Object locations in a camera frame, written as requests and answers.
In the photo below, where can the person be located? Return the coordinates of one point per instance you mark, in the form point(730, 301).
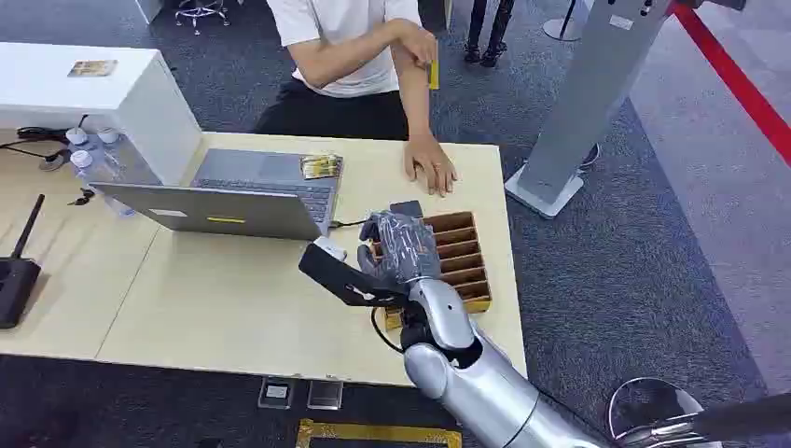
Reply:
point(343, 68)

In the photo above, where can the grey kiosk pillar stand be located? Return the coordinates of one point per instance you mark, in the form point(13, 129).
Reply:
point(587, 93)

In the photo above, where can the white box cabinet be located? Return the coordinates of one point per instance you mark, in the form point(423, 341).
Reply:
point(92, 99)

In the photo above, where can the printed card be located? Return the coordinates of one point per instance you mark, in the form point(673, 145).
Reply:
point(92, 68)

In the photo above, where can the chrome chair base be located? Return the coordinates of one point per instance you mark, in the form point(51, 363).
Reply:
point(201, 12)

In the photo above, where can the small black device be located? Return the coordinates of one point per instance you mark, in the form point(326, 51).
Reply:
point(406, 208)

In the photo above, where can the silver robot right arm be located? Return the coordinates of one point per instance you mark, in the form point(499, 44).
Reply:
point(476, 383)

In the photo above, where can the dark bar with chrome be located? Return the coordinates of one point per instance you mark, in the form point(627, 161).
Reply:
point(735, 417)

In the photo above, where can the floor socket plate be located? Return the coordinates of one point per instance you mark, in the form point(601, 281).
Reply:
point(325, 394)
point(276, 392)

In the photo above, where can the grey round puck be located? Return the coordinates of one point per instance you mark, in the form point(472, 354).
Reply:
point(54, 161)

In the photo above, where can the grey open laptop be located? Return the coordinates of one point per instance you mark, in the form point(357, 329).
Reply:
point(235, 207)

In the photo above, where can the round stanchion base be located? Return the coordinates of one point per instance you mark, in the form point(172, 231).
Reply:
point(562, 28)

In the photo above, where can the red barrier belt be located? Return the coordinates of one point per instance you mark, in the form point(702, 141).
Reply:
point(735, 80)

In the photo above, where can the small black clip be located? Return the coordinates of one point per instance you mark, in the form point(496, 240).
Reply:
point(82, 196)

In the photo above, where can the stack of gold cards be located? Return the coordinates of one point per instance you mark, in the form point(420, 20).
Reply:
point(320, 166)

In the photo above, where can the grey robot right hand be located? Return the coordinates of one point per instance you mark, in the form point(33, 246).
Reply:
point(405, 250)

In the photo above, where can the person's right hand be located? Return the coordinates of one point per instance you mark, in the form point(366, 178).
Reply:
point(421, 44)

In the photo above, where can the person's left hand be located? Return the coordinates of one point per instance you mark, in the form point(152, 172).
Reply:
point(431, 166)

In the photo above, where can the yellow card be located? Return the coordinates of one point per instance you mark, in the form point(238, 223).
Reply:
point(434, 75)

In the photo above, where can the background person's legs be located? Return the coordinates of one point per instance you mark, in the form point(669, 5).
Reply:
point(491, 31)

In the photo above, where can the black router with antenna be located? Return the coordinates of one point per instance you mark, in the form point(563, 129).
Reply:
point(15, 281)

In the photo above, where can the wooden slotted card box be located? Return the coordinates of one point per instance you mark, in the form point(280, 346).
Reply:
point(460, 260)

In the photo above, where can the clear water bottle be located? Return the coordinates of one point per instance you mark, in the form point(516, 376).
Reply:
point(109, 137)
point(76, 137)
point(92, 173)

